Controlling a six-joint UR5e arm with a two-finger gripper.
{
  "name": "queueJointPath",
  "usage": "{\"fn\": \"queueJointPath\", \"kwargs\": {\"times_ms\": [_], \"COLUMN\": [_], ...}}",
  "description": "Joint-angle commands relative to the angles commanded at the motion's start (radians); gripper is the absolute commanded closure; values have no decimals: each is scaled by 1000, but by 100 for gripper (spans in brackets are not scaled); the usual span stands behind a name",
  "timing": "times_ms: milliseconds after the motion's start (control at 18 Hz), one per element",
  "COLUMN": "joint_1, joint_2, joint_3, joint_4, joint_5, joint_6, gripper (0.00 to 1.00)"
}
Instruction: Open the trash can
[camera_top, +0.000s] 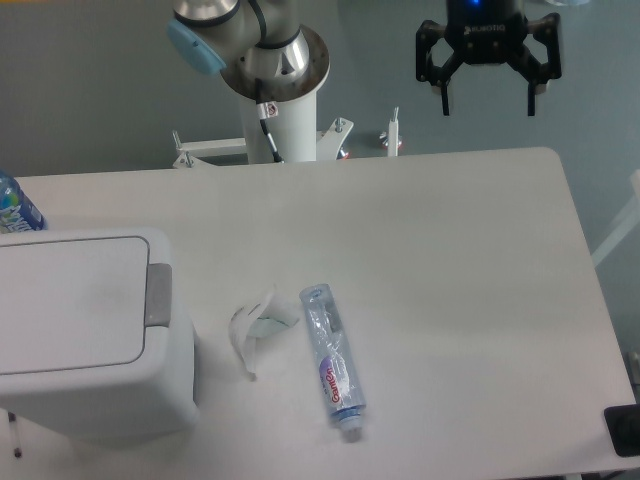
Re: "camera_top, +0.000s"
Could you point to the white frame bar right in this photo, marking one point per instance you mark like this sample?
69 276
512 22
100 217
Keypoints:
624 222

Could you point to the blue labelled water bottle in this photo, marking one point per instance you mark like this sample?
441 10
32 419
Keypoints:
18 212

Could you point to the crushed clear plastic bottle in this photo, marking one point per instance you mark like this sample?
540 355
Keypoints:
342 393

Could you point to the white trash can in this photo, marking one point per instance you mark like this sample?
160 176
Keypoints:
95 341

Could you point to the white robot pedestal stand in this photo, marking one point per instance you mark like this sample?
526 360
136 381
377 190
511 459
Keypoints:
273 132

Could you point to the black device at table edge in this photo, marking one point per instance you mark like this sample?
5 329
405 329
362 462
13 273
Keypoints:
623 426

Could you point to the crumpled clear plastic wrapper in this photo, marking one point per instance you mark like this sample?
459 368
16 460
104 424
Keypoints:
266 315

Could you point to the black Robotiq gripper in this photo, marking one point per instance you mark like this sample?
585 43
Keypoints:
484 30

